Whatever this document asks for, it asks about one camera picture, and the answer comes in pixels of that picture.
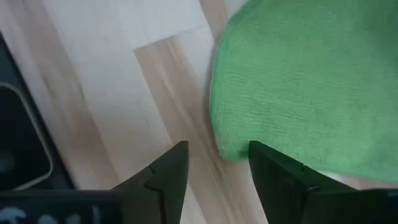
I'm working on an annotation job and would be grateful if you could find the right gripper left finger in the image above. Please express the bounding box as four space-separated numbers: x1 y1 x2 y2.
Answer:
0 140 190 224

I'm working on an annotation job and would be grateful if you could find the green microfiber towel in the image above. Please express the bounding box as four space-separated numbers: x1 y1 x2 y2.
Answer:
209 0 398 184

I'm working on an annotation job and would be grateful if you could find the black aluminium table frame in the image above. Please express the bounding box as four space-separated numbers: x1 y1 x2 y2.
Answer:
0 30 76 191

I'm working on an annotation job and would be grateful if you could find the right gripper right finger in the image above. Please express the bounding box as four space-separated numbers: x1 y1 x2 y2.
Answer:
248 140 398 224

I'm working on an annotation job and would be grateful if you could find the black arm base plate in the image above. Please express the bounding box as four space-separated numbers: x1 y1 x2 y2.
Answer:
0 82 53 191

